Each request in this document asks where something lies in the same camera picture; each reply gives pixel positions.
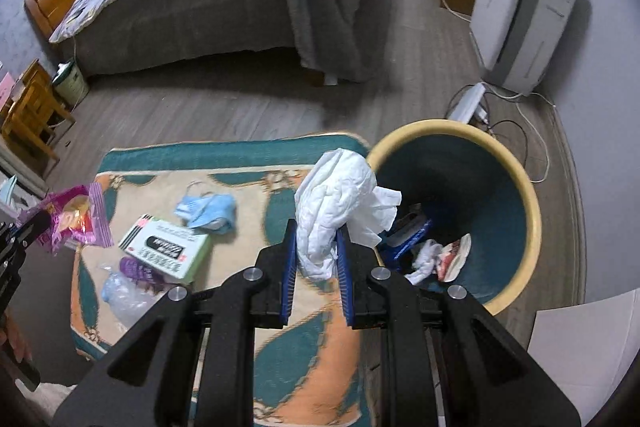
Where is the pink snack wrapper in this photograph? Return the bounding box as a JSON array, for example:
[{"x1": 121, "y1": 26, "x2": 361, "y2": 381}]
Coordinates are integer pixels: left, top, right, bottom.
[{"x1": 17, "y1": 182, "x2": 114, "y2": 255}]

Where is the red white snack bag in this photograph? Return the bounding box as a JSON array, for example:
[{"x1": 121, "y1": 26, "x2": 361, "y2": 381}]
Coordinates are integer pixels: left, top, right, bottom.
[{"x1": 436, "y1": 234, "x2": 472, "y2": 283}]

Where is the blue plastic wrapper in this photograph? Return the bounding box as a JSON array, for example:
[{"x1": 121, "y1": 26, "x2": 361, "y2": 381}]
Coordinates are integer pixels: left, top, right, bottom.
[{"x1": 376, "y1": 204, "x2": 433, "y2": 271}]

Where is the white tissue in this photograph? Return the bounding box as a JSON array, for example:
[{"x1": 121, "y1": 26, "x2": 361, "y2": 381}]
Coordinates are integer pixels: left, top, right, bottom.
[{"x1": 294, "y1": 148, "x2": 402, "y2": 282}]

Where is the yellow teal trash bin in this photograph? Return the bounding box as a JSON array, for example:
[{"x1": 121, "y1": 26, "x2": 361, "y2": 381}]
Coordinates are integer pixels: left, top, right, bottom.
[{"x1": 367, "y1": 119, "x2": 542, "y2": 315}]

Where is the clear crumpled plastic bottle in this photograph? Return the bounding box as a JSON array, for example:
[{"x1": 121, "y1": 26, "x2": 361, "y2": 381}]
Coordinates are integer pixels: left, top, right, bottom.
[{"x1": 101, "y1": 272, "x2": 165, "y2": 329}]

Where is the wooden chair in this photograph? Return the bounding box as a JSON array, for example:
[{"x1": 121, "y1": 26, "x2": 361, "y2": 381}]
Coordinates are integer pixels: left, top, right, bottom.
[{"x1": 1, "y1": 60, "x2": 75, "y2": 176}]

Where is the purple plastic bottle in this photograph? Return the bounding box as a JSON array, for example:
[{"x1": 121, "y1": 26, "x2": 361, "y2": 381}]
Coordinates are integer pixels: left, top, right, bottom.
[{"x1": 118, "y1": 257, "x2": 165, "y2": 293}]

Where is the white green medicine box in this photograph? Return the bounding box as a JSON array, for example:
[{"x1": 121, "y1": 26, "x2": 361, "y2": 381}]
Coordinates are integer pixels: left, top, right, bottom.
[{"x1": 118, "y1": 215, "x2": 212, "y2": 284}]

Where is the teal orange patterned cushion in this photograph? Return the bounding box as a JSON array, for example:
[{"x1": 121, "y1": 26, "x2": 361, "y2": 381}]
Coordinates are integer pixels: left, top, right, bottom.
[{"x1": 70, "y1": 133, "x2": 371, "y2": 426}]

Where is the small white green bin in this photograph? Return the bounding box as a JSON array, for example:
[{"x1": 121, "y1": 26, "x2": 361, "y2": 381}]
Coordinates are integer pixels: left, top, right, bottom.
[{"x1": 52, "y1": 61, "x2": 89, "y2": 107}]

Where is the light blue face mask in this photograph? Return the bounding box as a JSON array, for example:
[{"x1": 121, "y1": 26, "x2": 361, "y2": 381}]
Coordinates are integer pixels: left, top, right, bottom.
[{"x1": 174, "y1": 194, "x2": 236, "y2": 234}]

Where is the white power strip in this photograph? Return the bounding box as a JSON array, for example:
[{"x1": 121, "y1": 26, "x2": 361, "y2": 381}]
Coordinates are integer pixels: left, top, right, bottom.
[{"x1": 446, "y1": 82, "x2": 488, "y2": 124}]

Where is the white air purifier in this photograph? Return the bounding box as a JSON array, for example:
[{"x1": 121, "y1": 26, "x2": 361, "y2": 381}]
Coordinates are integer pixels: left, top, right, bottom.
[{"x1": 470, "y1": 0, "x2": 576, "y2": 95}]

